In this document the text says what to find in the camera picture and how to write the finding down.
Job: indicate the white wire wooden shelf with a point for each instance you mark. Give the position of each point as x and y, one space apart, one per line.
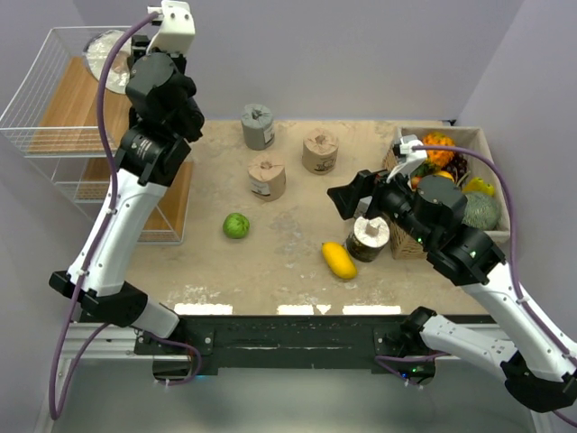
51 120

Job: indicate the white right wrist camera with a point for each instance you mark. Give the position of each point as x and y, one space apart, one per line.
410 152

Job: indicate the dark purple grapes toy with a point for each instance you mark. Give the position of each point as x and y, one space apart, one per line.
457 167

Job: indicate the orange pineapple toy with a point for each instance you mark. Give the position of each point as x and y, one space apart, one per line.
437 158

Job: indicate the green melon toy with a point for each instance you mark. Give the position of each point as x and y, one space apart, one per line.
482 211

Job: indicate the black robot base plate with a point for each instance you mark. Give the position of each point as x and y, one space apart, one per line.
286 342

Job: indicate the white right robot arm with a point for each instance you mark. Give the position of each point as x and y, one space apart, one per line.
536 362

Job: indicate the green guava fruit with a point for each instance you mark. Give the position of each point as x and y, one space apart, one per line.
236 226

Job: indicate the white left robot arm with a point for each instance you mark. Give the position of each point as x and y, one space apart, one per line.
165 121

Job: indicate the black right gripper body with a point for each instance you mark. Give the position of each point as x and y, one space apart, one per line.
390 198

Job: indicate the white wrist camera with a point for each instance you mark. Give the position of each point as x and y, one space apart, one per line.
176 27
410 152

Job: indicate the red strawberry toy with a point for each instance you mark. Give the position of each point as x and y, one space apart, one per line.
414 182

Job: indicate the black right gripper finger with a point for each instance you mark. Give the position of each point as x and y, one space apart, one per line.
365 181
346 199

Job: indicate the yellow mango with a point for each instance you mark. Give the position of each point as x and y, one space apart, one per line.
338 260

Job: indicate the aluminium rail frame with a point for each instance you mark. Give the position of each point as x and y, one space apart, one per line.
100 384

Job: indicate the yellow pepper toy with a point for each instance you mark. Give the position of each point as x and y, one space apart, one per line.
478 184

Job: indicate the brown paper towel roll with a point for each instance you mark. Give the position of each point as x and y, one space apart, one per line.
267 176
320 150

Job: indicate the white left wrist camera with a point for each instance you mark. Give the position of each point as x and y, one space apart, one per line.
176 27

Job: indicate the grey paper towel roll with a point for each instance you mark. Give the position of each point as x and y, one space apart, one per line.
258 126

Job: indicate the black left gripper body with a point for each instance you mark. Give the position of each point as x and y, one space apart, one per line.
140 43

